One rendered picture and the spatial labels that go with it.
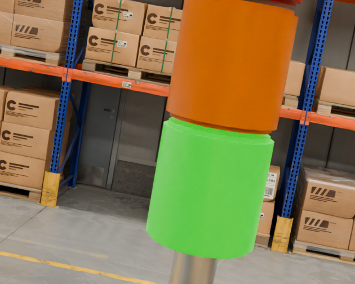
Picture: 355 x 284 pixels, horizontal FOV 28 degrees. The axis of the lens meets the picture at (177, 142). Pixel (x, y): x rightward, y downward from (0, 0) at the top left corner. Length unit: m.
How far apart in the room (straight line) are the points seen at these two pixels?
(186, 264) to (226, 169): 0.05
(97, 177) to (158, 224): 9.22
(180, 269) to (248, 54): 0.10
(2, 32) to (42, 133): 1.23
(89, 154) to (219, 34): 9.22
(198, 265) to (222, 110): 0.07
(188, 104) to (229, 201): 0.04
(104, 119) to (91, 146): 0.40
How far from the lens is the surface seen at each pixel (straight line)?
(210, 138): 0.29
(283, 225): 8.01
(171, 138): 0.30
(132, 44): 8.02
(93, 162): 9.51
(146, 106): 9.34
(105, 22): 8.09
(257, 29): 0.29
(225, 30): 0.29
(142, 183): 9.35
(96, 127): 9.43
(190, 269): 0.32
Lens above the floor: 2.25
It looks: 9 degrees down
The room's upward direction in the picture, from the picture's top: 10 degrees clockwise
